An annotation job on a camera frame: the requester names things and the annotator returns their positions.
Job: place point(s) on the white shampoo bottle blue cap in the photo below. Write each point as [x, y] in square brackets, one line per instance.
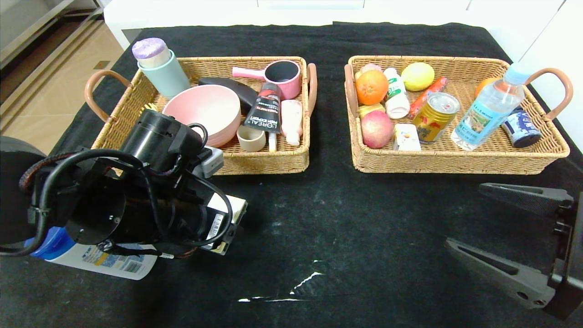
[114, 265]

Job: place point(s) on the red wrapped sausage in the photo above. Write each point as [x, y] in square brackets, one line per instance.
[432, 86]

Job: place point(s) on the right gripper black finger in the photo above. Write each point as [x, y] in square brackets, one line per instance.
[524, 284]
[537, 198]

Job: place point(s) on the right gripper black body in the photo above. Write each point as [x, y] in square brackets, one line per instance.
[566, 241]

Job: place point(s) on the clear plastic film scrap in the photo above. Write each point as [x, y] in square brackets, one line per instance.
[309, 278]

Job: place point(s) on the small pink bottle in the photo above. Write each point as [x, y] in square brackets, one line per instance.
[291, 117]

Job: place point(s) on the grey low shelf unit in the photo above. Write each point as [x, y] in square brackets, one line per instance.
[27, 27]

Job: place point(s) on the white cardboard box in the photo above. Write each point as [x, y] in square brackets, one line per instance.
[237, 205]

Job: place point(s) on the purple capped beige container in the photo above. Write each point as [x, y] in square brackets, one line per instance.
[150, 49]

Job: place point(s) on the white low bench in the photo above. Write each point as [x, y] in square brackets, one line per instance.
[205, 13]

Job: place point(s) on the white yogurt drink bottle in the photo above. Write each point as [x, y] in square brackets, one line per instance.
[396, 101]

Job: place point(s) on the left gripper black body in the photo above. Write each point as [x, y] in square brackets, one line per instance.
[217, 226]

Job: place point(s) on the small yellow pudding cup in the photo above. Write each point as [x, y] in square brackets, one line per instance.
[370, 108]

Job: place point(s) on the black plastic tool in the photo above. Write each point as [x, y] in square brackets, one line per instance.
[237, 89]

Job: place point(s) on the black table cloth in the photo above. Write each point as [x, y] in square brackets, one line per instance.
[341, 218]

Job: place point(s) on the gold drink can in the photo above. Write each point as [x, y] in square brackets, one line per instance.
[435, 118]

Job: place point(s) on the small pink fruit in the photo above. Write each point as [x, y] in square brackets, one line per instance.
[370, 67]

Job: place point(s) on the yellow green dish brush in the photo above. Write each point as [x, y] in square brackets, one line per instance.
[151, 107]

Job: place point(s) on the teal plastic cup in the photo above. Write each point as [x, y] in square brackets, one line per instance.
[169, 77]

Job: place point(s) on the white box green label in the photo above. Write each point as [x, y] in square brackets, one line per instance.
[406, 136]

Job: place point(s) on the dark blue round jar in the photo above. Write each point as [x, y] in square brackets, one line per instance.
[521, 130]

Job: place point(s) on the orange fruit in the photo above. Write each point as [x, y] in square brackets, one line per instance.
[371, 87]
[484, 86]

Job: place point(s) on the yellow lemon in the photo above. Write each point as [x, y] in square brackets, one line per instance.
[416, 76]

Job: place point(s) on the thin white stick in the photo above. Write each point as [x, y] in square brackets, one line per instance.
[272, 143]

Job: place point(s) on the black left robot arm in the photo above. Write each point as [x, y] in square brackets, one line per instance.
[150, 136]

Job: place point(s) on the black L'Oreal tube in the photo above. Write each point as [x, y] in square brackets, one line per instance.
[263, 114]

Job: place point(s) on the small beige cup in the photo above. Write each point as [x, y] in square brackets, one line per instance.
[250, 142]

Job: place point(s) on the clear water bottle blue cap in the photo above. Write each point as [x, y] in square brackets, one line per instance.
[487, 111]

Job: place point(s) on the pink bowl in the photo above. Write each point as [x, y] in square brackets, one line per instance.
[205, 107]

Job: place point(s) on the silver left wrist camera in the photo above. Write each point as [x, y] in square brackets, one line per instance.
[212, 164]

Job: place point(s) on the red peach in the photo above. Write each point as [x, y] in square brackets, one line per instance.
[377, 130]

